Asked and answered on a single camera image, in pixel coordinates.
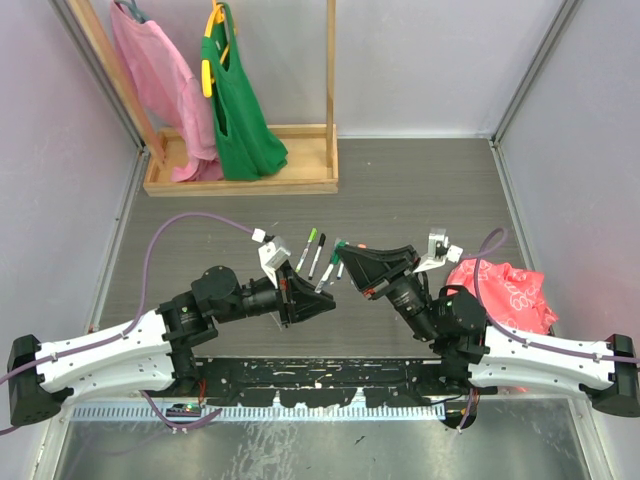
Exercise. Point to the blue grey hanger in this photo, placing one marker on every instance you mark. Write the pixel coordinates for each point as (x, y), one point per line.
(135, 12)

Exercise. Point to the white pen green tip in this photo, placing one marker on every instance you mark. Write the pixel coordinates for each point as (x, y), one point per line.
(303, 256)

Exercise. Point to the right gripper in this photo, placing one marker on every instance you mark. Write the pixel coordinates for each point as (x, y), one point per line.
(369, 267)

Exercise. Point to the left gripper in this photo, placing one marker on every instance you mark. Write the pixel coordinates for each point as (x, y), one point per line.
(297, 297)

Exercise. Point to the black white marker pen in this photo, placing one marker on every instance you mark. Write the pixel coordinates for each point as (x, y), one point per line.
(317, 254)

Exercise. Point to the grey slotted cable duct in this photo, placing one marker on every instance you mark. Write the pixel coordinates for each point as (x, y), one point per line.
(140, 412)

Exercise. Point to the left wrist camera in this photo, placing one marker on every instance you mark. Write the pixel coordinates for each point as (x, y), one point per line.
(272, 253)

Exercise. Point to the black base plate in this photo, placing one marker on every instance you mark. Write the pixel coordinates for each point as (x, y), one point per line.
(318, 382)

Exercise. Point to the dark green pen cap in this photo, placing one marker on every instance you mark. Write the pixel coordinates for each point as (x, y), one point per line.
(335, 258)

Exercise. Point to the red patterned cloth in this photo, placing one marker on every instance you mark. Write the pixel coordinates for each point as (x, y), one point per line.
(514, 297)

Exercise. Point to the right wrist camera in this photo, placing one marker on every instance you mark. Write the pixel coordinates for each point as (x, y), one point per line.
(439, 251)

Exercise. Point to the green tank top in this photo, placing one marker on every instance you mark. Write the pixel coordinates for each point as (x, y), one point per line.
(247, 149)

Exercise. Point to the yellow hanger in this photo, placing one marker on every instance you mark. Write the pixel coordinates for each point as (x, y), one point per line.
(216, 17)

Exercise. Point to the wooden clothes rack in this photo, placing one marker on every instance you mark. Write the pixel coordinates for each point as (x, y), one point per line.
(312, 160)

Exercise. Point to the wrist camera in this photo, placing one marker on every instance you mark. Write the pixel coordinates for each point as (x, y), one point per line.
(439, 251)
(272, 253)

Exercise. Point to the pink shirt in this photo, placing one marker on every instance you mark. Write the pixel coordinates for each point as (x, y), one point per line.
(166, 86)

